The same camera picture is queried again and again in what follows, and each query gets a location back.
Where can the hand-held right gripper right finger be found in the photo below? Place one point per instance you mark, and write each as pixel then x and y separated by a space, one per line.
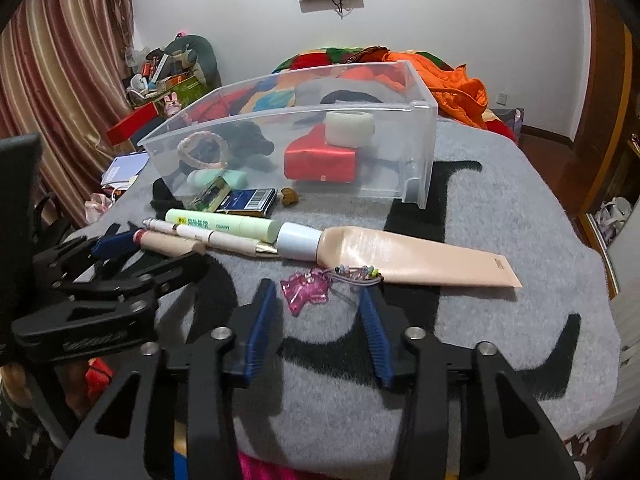
pixel 380 345

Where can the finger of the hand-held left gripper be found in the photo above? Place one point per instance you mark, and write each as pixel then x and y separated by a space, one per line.
pixel 115 246
pixel 175 270

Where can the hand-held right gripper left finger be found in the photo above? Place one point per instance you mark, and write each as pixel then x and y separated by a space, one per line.
pixel 257 335

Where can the pink patterned tube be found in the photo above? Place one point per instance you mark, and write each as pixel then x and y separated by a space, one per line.
pixel 170 244

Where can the white and silver pen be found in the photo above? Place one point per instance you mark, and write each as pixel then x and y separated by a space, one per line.
pixel 225 240

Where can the light green tube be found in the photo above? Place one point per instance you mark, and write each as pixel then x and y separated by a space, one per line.
pixel 220 222

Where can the peach cream tube white cap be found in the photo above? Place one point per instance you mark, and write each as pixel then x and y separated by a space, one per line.
pixel 400 255

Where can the blue and white small box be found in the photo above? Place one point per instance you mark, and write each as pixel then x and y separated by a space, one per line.
pixel 245 204

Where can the mint green bottle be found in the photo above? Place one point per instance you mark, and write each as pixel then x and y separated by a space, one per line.
pixel 220 179

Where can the brown walnut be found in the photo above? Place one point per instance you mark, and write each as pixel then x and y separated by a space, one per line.
pixel 290 196

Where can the red packet box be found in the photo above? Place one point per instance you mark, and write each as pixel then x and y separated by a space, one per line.
pixel 320 162

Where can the clear plastic bin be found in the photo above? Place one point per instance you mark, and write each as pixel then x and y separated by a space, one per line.
pixel 380 160

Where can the teal tape roll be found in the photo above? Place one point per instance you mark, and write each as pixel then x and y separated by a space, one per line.
pixel 350 130

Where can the pink fabric pouch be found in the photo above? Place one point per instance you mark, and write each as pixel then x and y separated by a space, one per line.
pixel 97 207

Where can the lavender notebook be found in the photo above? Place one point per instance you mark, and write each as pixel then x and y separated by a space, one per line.
pixel 125 170

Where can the grey blanket black pattern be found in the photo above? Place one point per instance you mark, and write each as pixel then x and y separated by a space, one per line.
pixel 500 320

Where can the long red box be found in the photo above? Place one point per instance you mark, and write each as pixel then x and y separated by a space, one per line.
pixel 135 125

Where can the striped pink gold curtain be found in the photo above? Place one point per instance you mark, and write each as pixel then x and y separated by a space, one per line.
pixel 65 85

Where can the pink rabbit toy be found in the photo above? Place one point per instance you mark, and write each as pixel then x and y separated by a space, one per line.
pixel 173 105

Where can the green cardboard box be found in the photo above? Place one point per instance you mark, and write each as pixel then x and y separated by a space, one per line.
pixel 192 90

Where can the pile of boxes and bottles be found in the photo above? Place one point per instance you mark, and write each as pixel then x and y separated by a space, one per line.
pixel 155 72

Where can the grey green neck pillow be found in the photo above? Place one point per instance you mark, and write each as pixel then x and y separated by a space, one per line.
pixel 205 55

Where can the person's patterned dark clothing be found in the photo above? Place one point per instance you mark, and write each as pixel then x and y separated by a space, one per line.
pixel 20 440

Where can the white ribbed suitcase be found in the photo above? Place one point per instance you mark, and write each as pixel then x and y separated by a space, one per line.
pixel 627 360

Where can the colourful patchwork quilt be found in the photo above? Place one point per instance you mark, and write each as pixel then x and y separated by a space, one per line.
pixel 310 60

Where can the grey purple fabric bag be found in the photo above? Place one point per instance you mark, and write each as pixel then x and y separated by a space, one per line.
pixel 516 120

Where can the orange down jacket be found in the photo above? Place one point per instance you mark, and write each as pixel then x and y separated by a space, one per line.
pixel 450 85

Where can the wooden wardrobe shelf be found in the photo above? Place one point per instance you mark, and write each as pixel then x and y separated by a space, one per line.
pixel 620 180

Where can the brown wooden door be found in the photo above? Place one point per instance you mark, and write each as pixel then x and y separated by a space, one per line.
pixel 600 85

